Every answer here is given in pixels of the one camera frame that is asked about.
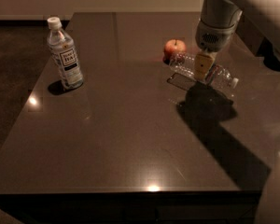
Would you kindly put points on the clear plastic water bottle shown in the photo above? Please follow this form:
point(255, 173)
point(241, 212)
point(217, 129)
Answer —
point(218, 77)

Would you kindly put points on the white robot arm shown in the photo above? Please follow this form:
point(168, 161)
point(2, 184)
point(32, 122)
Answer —
point(264, 18)

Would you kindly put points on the upright tea bottle white cap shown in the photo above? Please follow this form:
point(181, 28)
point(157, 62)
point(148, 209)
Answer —
point(64, 54)

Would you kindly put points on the red apple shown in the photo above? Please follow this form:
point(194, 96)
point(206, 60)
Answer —
point(172, 46)

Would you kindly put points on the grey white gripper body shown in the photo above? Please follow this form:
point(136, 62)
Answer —
point(215, 37)

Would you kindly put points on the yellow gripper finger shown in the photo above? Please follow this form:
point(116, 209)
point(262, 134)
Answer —
point(202, 64)

